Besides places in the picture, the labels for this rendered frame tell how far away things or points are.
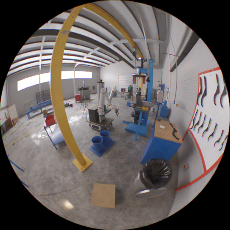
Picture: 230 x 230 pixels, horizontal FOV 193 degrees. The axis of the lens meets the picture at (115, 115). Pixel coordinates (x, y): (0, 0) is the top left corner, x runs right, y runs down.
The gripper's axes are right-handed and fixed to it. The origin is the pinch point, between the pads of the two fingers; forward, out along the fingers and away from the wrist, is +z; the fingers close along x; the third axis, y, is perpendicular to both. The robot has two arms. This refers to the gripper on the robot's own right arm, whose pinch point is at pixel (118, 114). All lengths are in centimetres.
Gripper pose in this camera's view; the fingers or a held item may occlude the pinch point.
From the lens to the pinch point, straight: 209.3
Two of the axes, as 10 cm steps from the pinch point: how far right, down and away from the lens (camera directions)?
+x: -2.5, 4.9, -8.4
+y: -8.8, 2.5, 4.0
